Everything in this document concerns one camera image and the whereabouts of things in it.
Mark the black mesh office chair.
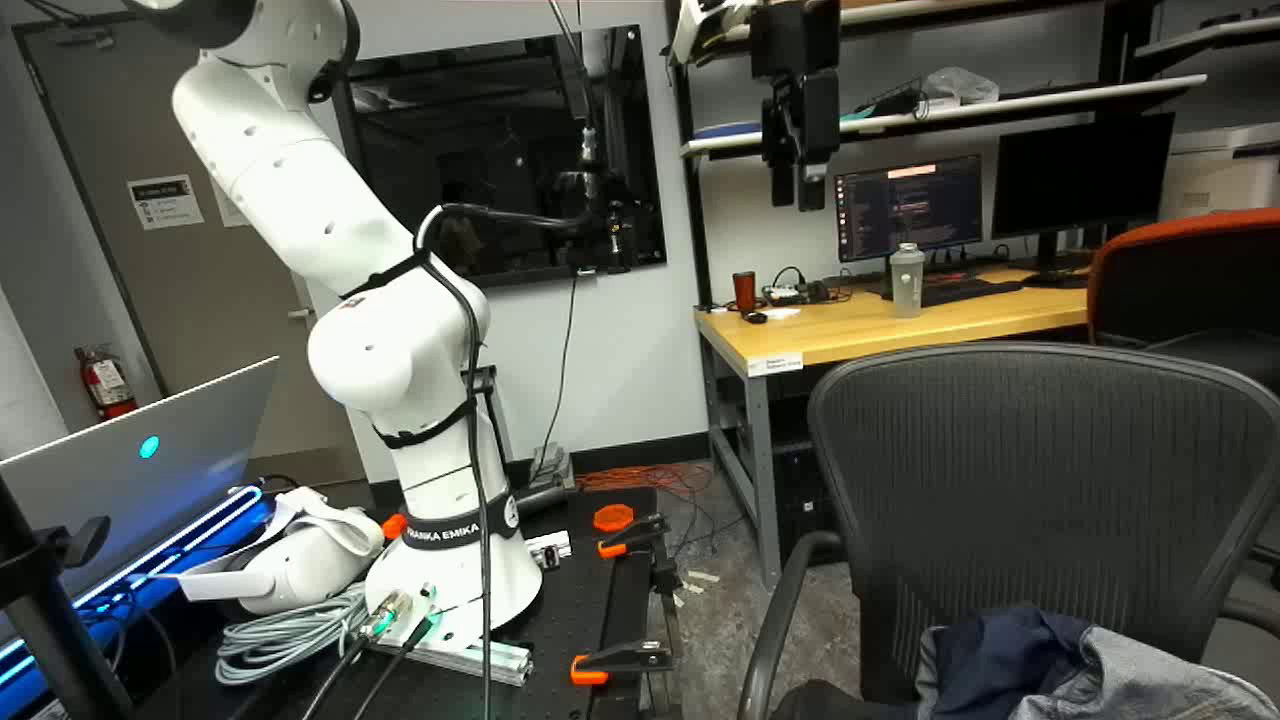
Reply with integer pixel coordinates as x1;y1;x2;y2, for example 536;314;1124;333
736;341;1280;720

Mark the silver laptop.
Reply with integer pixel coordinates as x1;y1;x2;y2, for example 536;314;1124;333
0;353;286;603

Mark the white printed door sign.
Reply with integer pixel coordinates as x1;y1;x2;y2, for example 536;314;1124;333
123;172;207;231

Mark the grey door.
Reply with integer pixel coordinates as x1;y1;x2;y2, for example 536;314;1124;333
13;6;365;490

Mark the orange round disc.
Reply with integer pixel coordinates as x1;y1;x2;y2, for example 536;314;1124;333
588;499;642;534

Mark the grey power brick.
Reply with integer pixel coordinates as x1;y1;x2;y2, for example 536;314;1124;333
513;443;580;514

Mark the orange black bar clamp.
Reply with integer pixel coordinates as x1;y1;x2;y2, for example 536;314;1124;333
592;512;685;567
569;637;678;693

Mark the black wall screen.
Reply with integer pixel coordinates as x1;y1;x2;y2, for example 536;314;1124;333
328;20;673;292

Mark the plain white door paper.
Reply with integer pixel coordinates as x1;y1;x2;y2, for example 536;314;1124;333
207;178;257;231

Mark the black tripod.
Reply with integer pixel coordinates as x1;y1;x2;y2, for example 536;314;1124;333
0;474;136;720

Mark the blue jean jacket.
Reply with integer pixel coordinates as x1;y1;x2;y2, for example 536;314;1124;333
915;603;1280;720

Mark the black keyboard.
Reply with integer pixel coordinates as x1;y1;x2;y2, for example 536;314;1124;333
915;267;1038;302

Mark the black metal shelf unit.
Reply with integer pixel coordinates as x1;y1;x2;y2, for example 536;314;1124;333
669;0;1280;312

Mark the wooden top workbench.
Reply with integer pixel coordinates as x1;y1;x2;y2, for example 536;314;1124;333
694;278;1096;592

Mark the dark computer monitor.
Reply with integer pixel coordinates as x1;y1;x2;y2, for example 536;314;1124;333
988;107;1182;292

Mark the black cable bundle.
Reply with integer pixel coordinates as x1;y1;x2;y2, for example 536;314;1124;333
758;261;822;306

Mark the grey water bottle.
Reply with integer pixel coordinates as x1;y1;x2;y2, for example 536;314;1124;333
887;241;928;318

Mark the white bag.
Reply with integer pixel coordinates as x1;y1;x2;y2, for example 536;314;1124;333
915;64;1004;120

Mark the coiled grey cable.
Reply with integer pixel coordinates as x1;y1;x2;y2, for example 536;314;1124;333
214;585;372;693

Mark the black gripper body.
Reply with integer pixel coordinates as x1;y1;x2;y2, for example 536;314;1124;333
750;0;850;167

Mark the lit computer monitor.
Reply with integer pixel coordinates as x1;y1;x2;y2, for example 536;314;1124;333
828;150;994;267

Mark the red fire extinguisher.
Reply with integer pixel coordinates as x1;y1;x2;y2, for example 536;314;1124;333
73;342;139;425

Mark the white VR headset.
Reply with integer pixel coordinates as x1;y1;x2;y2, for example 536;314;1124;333
177;485;388;615

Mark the white box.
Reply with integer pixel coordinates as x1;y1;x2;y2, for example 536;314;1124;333
1170;148;1280;219

